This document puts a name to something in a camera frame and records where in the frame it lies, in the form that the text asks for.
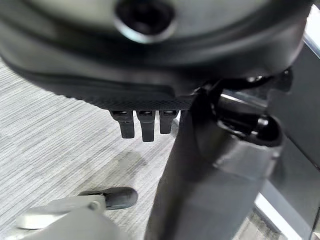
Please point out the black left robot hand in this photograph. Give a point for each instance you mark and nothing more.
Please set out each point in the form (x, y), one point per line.
(150, 62)

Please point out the silver robot leg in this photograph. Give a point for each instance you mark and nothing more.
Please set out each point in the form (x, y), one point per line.
(70, 220)

